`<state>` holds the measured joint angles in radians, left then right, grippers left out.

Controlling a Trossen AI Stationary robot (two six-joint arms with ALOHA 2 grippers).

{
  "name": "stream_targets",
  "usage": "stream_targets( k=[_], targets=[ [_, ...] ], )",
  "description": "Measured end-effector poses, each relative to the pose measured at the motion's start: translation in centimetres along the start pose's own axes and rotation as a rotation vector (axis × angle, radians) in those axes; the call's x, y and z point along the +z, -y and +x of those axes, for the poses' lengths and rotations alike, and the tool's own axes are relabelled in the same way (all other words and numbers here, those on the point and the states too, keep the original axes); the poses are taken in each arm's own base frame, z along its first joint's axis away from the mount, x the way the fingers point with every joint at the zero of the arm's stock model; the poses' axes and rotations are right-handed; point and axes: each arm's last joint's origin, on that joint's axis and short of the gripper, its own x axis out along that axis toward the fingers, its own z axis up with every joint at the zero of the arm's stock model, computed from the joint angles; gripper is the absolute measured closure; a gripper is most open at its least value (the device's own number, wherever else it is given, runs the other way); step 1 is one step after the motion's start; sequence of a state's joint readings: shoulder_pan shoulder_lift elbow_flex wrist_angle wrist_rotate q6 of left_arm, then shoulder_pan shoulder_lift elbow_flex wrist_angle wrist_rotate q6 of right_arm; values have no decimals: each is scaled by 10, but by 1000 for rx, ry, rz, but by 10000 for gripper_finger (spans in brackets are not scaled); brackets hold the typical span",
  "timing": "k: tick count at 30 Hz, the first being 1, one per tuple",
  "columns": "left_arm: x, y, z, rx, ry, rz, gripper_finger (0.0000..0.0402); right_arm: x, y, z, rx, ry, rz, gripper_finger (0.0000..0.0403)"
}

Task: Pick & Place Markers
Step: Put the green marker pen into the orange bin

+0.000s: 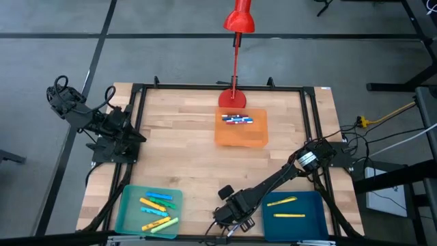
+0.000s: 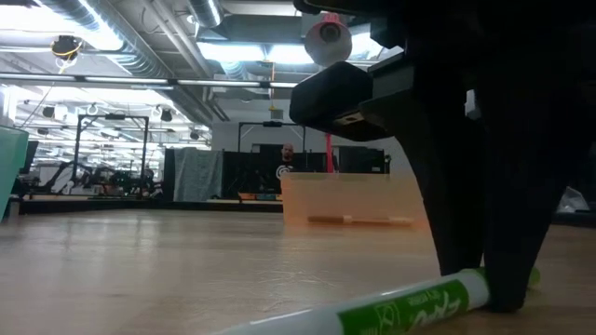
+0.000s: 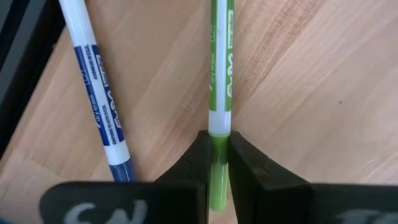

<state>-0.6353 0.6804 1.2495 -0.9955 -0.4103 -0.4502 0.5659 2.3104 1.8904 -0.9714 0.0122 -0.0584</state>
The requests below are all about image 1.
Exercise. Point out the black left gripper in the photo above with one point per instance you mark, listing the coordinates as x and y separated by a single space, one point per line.
117 128

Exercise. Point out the purple thin dry-erase marker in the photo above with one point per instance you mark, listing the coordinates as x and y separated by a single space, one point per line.
230 116

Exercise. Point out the silver aluminium bracket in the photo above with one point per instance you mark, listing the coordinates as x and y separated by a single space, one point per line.
126 239
315 243

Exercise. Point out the black rig crossbar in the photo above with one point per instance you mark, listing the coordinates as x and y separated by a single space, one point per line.
51 239

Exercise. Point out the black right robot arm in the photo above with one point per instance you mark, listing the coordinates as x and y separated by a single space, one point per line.
283 174

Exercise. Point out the light green highlighter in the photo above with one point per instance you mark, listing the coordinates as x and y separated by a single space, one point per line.
167 226

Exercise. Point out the green Sharpie highlighter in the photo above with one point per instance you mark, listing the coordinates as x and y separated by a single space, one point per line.
167 205

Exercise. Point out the yellow Sharpie highlighter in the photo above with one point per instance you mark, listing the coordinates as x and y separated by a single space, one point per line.
156 223
152 204

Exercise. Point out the black aluminium table frame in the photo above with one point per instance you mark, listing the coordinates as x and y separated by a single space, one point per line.
187 86

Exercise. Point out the black neighbouring desk frame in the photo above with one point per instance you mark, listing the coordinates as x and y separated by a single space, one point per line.
392 86

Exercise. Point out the white floor box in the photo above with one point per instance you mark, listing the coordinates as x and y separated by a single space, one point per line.
379 191

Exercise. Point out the black stand leg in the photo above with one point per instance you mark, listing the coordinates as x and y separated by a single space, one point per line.
326 6

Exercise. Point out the dark blue plastic bin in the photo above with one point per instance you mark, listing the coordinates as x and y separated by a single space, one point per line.
293 229

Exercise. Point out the orange translucent plastic bin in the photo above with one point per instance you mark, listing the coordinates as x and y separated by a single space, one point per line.
242 135

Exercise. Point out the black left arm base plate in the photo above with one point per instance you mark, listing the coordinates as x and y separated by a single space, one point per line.
102 158

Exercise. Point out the dark chair base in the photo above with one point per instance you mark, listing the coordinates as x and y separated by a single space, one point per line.
10 156

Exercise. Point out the slim yellow highlighter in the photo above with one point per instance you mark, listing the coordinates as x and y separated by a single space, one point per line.
281 202
289 215

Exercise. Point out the black rig beam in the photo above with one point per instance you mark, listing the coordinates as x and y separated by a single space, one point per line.
392 176

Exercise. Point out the white label sticker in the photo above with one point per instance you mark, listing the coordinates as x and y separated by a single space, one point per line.
325 88

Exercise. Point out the red desk lamp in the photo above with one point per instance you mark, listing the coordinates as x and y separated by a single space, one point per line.
239 22

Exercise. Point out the teal Sharpie highlighter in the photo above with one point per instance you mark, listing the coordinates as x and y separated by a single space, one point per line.
154 212

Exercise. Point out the teal translucent plastic bin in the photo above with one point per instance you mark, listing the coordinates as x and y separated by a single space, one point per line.
131 205

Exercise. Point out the green thin dry-erase marker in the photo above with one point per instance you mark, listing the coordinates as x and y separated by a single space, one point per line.
231 231

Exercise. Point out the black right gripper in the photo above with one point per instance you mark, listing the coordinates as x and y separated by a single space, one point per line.
244 203

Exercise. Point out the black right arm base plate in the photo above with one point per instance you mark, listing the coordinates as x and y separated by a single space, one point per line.
341 153

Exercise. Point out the blue highlighter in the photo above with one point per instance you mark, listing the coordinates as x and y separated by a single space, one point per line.
158 195

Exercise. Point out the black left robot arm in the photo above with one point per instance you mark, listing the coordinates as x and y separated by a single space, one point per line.
76 116

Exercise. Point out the blue thin dry-erase marker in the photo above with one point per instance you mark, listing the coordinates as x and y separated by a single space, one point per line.
247 120
229 119

